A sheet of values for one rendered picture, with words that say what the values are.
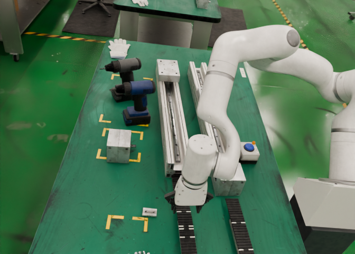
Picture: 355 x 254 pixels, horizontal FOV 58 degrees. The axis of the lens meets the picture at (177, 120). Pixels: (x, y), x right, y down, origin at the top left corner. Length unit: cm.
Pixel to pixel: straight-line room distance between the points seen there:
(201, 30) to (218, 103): 204
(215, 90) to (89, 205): 61
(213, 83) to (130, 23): 205
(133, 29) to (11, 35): 115
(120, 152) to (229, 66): 57
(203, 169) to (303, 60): 52
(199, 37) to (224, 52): 199
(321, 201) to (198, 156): 53
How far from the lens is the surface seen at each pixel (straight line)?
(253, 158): 144
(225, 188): 127
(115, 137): 131
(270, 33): 105
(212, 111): 94
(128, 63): 156
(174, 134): 141
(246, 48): 103
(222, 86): 96
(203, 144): 91
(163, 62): 177
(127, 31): 299
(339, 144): 130
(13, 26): 338
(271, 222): 130
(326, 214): 131
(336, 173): 130
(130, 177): 129
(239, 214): 123
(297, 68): 118
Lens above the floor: 177
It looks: 39 degrees down
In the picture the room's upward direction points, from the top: 10 degrees clockwise
